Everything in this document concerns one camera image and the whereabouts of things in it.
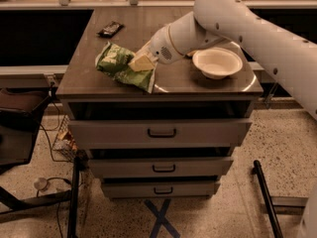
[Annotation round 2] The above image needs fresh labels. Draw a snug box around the bottom grey drawer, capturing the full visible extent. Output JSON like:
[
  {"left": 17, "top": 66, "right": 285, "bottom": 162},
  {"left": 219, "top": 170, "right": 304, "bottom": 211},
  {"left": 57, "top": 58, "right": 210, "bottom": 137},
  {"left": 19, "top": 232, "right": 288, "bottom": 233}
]
[{"left": 101, "top": 180, "right": 220, "bottom": 199}]

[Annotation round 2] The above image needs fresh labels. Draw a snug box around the wire basket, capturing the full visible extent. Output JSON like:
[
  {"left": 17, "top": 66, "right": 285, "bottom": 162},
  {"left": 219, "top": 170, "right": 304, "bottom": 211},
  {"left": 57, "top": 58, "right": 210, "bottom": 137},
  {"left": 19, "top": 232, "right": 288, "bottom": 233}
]
[{"left": 53, "top": 115, "right": 77, "bottom": 162}]

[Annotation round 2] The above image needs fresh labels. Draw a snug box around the black metal leg left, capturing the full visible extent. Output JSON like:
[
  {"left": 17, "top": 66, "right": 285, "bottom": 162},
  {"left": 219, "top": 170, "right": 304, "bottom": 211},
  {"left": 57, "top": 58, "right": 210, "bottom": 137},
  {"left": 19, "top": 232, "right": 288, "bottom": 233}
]
[{"left": 67, "top": 158, "right": 80, "bottom": 238}]

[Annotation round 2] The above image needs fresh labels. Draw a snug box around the black metal leg right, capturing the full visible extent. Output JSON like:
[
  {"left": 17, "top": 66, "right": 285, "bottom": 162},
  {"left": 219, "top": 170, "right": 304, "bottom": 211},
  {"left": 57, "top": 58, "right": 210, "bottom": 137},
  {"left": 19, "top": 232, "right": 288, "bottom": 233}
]
[{"left": 253, "top": 160, "right": 283, "bottom": 238}]

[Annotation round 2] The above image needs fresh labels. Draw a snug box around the yellow sponge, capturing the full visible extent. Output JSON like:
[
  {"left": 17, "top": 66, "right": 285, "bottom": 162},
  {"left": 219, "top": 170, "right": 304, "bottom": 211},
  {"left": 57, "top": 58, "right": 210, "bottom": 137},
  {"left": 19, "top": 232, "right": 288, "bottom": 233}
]
[{"left": 186, "top": 51, "right": 196, "bottom": 58}]

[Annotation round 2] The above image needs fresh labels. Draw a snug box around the grey drawer cabinet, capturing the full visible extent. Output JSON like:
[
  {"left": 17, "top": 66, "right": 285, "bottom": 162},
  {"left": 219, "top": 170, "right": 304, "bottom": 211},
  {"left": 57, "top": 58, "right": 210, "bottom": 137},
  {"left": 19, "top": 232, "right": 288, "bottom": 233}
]
[{"left": 56, "top": 7, "right": 263, "bottom": 184}]

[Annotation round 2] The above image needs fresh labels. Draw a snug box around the dark chair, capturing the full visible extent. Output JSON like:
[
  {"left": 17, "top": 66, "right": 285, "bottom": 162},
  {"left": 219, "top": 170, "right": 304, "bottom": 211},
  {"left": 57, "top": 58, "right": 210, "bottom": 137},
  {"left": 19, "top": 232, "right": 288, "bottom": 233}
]
[{"left": 0, "top": 88, "right": 51, "bottom": 174}]

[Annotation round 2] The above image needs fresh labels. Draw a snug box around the grey drawer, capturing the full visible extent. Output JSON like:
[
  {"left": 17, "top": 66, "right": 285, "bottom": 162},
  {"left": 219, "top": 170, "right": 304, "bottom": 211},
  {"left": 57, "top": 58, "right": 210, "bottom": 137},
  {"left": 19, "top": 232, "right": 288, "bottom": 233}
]
[
  {"left": 88, "top": 157, "right": 233, "bottom": 179},
  {"left": 101, "top": 180, "right": 220, "bottom": 199},
  {"left": 69, "top": 118, "right": 252, "bottom": 150}
]

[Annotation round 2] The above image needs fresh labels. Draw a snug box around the middle grey drawer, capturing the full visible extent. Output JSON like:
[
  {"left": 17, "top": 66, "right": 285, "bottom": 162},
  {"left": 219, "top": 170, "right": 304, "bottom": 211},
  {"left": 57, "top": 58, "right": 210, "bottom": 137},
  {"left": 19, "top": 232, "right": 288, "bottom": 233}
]
[{"left": 88, "top": 157, "right": 233, "bottom": 179}]

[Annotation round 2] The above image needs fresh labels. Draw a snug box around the white round floor plug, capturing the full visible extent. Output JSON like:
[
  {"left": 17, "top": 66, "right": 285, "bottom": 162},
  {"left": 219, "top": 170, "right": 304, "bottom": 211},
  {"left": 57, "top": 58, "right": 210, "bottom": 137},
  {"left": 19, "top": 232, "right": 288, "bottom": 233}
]
[{"left": 34, "top": 178, "right": 50, "bottom": 191}]

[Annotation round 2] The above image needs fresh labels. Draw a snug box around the black metal leg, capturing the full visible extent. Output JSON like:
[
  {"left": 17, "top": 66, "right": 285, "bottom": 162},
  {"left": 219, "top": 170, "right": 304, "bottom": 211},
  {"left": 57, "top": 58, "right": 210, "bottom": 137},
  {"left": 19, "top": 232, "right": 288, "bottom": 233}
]
[
  {"left": 253, "top": 160, "right": 283, "bottom": 238},
  {"left": 67, "top": 158, "right": 80, "bottom": 238}
]

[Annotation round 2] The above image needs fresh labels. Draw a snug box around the blue tape cross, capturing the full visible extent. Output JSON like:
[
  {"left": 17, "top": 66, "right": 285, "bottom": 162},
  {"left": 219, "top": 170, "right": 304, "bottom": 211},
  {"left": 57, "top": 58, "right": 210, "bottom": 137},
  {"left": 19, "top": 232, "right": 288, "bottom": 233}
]
[{"left": 145, "top": 198, "right": 180, "bottom": 238}]

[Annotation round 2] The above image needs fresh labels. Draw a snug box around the white paper bowl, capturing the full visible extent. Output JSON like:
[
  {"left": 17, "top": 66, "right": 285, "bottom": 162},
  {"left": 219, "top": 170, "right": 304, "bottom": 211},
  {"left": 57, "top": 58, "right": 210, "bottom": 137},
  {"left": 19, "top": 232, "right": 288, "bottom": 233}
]
[{"left": 192, "top": 48, "right": 243, "bottom": 79}]

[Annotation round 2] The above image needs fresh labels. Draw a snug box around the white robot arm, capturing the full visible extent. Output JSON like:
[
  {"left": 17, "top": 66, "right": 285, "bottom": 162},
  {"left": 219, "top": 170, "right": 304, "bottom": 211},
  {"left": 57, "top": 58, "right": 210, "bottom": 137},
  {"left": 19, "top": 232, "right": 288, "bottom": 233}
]
[{"left": 130, "top": 0, "right": 317, "bottom": 119}]

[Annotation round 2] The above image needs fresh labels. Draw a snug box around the top grey drawer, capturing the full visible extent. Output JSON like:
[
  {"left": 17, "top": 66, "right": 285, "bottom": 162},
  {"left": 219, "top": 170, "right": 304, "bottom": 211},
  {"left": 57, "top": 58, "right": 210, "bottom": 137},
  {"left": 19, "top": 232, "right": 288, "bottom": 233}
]
[{"left": 69, "top": 118, "right": 252, "bottom": 150}]

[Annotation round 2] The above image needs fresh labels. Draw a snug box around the black floor cable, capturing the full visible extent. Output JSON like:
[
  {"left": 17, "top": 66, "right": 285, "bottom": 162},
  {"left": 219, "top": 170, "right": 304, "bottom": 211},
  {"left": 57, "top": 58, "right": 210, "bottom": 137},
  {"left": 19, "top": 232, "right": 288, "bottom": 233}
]
[{"left": 34, "top": 79, "right": 73, "bottom": 238}]

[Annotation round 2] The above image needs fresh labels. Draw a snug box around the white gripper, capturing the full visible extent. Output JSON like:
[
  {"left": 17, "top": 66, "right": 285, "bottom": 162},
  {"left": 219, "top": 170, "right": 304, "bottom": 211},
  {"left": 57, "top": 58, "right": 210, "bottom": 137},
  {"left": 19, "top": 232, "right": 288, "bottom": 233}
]
[{"left": 129, "top": 25, "right": 183, "bottom": 71}]

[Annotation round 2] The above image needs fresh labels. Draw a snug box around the green jalapeno chip bag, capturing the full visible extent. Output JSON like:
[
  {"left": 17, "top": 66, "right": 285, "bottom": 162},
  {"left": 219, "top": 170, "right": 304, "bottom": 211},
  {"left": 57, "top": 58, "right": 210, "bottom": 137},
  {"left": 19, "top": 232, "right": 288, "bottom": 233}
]
[{"left": 95, "top": 42, "right": 158, "bottom": 93}]

